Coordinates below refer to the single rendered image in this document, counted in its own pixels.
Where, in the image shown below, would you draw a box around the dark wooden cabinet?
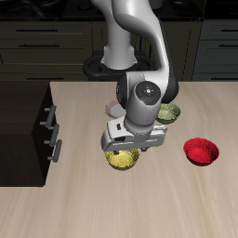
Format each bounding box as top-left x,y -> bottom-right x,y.
0,81 -> 63,188

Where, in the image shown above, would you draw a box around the green bowl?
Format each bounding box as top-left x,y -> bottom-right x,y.
155,102 -> 182,126

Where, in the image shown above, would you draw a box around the pink fluted dish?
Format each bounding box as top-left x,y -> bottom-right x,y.
104,99 -> 127,121

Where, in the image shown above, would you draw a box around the dark kitchen cupboards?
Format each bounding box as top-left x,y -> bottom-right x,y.
0,0 -> 238,83

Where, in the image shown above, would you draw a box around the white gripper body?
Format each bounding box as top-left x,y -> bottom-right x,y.
99,125 -> 169,153

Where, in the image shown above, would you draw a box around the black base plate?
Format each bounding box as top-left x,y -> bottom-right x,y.
82,49 -> 156,78

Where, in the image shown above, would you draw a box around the red bowl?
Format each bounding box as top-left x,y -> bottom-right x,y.
182,138 -> 220,167

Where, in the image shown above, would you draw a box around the yellow bowl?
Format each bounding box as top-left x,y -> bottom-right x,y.
104,148 -> 141,172

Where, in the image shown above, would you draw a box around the grey cabinet handle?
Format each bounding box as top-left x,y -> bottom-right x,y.
39,122 -> 60,148
46,139 -> 63,164
44,104 -> 58,130

